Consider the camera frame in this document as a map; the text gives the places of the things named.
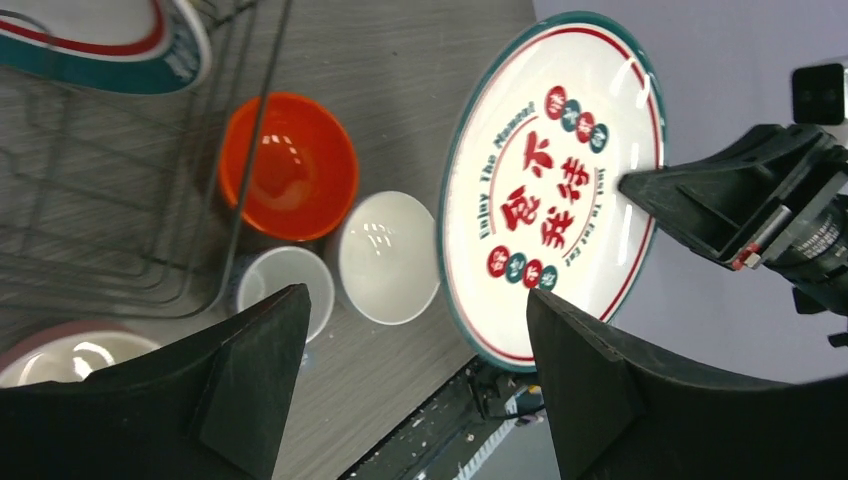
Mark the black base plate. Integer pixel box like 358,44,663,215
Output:
340,356,545,479

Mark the black wire dish rack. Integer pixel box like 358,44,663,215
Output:
1,1,291,324

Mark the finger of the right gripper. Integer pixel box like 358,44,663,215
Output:
618,153,809,270
722,124,835,169

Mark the large green-rimmed plate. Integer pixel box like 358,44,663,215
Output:
1,0,212,95

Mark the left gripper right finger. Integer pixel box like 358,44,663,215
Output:
526,289,847,479

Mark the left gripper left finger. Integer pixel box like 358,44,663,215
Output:
1,284,311,479

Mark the white bowl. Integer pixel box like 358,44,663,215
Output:
324,191,440,326

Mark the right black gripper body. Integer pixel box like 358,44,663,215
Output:
766,59,847,316

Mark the grey mug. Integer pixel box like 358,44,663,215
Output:
223,246,335,343

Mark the orange bowl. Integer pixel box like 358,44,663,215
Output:
216,92,360,242

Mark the pink mug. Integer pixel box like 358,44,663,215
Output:
1,320,161,388

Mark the small plate with red characters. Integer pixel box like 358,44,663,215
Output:
436,11,667,372

